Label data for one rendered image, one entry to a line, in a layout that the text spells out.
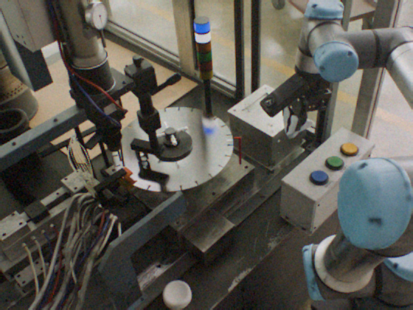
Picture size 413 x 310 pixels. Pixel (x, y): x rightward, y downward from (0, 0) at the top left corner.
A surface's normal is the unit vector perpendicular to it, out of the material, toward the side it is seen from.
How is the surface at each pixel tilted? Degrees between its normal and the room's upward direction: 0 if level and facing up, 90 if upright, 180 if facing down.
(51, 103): 0
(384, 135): 0
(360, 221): 82
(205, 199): 0
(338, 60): 91
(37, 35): 90
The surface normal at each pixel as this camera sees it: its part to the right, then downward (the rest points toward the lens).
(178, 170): -0.07, -0.71
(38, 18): 0.70, 0.47
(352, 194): -0.99, 0.03
